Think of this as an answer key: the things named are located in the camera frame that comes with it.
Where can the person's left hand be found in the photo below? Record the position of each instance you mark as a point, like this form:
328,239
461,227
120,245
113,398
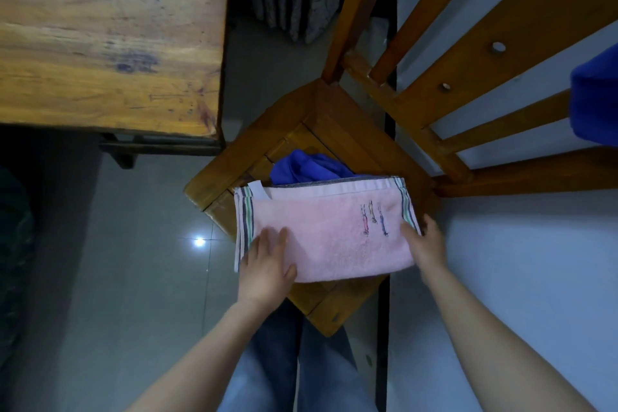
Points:
265,271

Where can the person's left forearm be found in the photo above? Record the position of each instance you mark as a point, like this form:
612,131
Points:
203,363

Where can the wooden slat-back chair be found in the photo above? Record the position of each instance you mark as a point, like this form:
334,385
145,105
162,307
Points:
483,54

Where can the person's right hand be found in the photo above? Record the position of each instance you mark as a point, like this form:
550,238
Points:
429,252

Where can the pink striped towel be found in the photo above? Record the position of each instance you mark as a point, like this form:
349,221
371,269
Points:
338,242

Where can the person's blue jeans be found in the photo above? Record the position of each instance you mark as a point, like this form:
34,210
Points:
318,368

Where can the blue towel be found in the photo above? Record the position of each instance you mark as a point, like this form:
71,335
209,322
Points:
304,168
596,98

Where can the person's right forearm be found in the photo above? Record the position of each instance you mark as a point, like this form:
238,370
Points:
497,353

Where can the wooden folding table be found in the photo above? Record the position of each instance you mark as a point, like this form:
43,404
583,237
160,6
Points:
106,40

